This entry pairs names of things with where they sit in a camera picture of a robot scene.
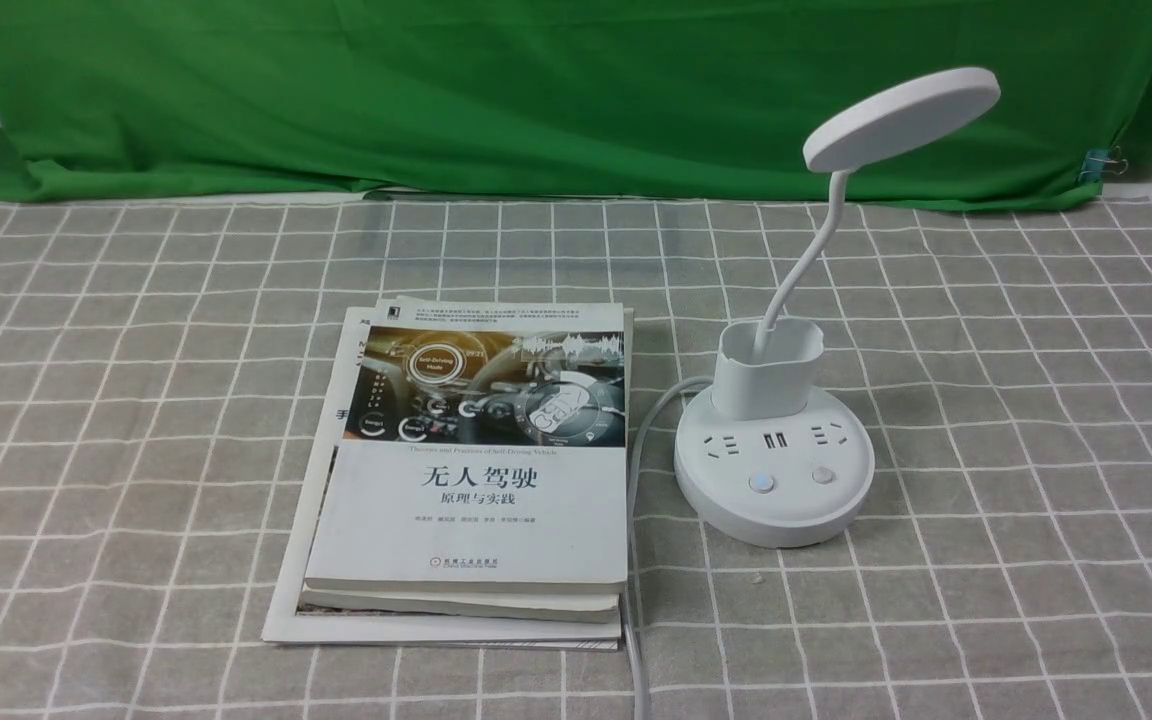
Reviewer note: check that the white desk lamp socket base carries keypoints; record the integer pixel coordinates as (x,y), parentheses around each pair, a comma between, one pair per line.
(762,453)

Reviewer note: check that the top self-driving book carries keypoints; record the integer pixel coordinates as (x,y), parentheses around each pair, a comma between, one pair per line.
(476,500)

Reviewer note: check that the middle paperback book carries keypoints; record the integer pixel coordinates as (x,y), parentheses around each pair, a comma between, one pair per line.
(456,603)

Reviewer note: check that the bottom large white book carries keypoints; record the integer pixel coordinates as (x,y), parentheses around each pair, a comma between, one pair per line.
(288,623)

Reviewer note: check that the grey checked tablecloth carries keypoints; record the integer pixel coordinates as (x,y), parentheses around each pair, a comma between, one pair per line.
(162,369)

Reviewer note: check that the blue binder clip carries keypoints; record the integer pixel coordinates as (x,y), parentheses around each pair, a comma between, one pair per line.
(1100,164)

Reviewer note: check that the green backdrop cloth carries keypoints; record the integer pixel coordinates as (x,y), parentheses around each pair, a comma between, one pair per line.
(666,99)

